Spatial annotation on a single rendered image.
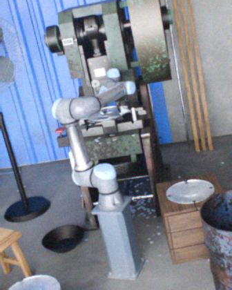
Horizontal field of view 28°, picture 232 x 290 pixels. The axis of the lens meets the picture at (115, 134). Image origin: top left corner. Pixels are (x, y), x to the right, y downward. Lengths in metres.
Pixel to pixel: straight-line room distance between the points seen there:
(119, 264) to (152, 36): 1.34
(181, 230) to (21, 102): 2.44
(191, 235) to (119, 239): 0.42
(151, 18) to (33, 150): 2.43
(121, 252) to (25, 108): 2.31
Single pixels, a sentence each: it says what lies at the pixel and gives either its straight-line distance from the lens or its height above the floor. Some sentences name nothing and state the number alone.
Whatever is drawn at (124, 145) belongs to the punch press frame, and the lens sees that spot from 3.10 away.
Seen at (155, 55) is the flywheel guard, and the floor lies 1.16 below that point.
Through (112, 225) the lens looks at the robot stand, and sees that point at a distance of 2.61.
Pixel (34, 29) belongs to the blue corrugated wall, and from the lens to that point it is 4.41.
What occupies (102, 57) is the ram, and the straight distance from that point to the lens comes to 3.10.
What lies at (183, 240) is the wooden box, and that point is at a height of 0.15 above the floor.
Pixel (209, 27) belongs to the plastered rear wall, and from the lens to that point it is 4.32.
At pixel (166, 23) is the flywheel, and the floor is 1.30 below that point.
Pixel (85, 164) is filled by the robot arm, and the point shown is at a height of 0.70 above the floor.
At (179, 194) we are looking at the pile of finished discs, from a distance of 2.81.
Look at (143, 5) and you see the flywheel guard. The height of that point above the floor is 1.46.
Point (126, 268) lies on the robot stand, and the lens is 2.76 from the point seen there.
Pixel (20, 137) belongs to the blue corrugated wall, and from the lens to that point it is 4.73.
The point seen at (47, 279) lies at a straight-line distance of 2.41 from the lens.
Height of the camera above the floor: 1.65
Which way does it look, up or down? 19 degrees down
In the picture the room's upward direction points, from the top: 12 degrees counter-clockwise
